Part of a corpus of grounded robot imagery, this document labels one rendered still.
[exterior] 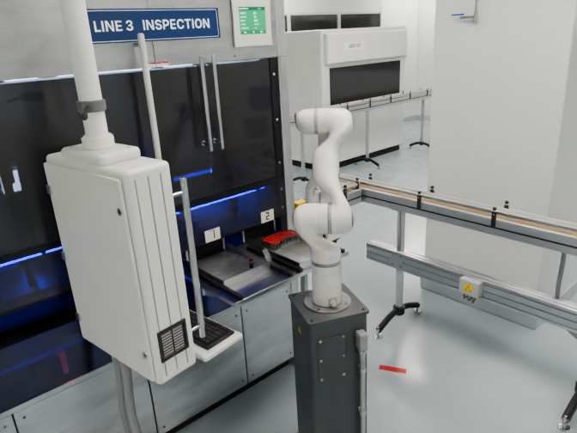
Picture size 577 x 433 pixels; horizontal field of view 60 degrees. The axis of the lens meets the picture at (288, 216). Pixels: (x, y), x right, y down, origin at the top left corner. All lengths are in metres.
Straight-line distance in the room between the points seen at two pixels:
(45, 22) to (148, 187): 0.74
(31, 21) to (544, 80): 2.58
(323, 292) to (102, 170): 0.94
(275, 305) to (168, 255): 1.27
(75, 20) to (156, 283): 0.82
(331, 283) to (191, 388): 1.05
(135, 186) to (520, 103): 2.43
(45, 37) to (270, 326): 1.79
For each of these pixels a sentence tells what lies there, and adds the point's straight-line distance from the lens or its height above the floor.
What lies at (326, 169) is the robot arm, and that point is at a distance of 1.90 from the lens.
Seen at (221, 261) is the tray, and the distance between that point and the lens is 2.44.
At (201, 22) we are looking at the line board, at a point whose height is 1.96.
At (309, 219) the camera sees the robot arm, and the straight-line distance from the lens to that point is 1.86.
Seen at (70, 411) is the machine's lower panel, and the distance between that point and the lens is 2.41.
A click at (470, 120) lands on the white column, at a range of 3.47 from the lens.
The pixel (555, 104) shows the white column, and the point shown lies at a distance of 3.25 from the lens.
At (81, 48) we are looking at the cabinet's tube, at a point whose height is 1.89.
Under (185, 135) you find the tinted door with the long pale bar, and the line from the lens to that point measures 2.24.
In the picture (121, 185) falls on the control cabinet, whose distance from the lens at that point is 1.52.
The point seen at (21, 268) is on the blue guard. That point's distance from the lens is 2.08.
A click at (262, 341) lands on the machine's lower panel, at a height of 0.31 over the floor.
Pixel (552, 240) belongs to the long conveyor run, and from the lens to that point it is 2.73.
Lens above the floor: 1.89
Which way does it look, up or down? 20 degrees down
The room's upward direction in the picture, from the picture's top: 3 degrees counter-clockwise
